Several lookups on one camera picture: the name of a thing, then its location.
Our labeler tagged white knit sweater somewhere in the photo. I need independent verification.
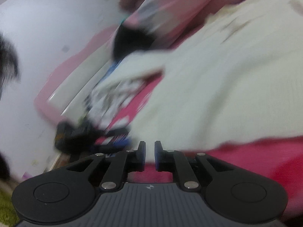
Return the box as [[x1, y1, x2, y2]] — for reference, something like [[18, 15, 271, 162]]
[[94, 0, 303, 152]]

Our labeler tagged pink white headboard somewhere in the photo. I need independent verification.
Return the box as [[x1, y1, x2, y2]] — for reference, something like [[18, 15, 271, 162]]
[[34, 25, 117, 126]]

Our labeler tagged black garment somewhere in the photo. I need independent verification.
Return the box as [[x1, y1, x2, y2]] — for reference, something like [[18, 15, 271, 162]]
[[112, 24, 155, 61]]

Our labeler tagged pink floral bed sheet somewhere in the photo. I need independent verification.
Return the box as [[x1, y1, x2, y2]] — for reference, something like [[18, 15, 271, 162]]
[[94, 0, 303, 220]]

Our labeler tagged pink floral duvet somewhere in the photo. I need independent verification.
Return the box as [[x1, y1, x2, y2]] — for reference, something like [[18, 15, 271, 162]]
[[123, 0, 244, 48]]

